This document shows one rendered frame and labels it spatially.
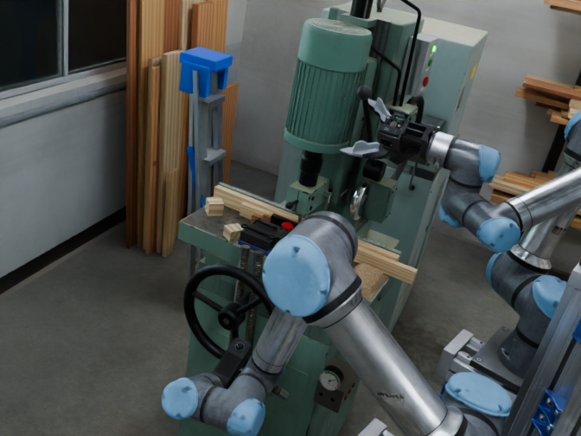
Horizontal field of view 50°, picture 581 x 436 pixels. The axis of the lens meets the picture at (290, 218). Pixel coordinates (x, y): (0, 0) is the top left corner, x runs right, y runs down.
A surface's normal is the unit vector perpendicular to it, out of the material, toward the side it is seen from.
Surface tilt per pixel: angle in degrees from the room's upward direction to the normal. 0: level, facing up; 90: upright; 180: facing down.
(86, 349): 0
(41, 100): 90
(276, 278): 85
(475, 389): 7
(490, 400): 7
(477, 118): 90
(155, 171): 87
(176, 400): 60
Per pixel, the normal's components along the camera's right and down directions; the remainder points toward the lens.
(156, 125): 0.91, 0.29
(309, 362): -0.45, 0.34
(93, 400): 0.17, -0.87
